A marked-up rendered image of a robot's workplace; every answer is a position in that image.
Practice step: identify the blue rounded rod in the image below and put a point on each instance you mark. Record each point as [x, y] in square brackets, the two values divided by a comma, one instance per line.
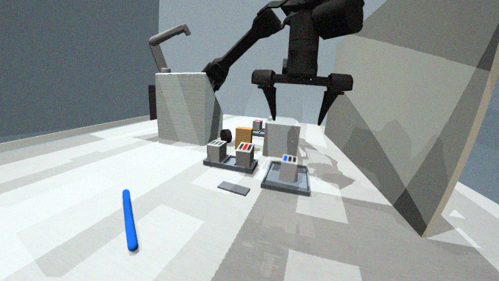
[132, 242]

